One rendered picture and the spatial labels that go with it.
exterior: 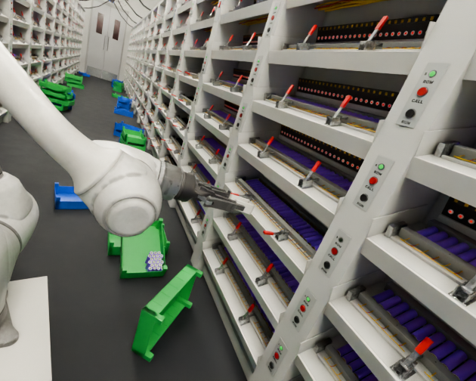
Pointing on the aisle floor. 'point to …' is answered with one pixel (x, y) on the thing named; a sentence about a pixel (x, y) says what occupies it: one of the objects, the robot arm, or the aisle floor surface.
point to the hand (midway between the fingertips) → (240, 204)
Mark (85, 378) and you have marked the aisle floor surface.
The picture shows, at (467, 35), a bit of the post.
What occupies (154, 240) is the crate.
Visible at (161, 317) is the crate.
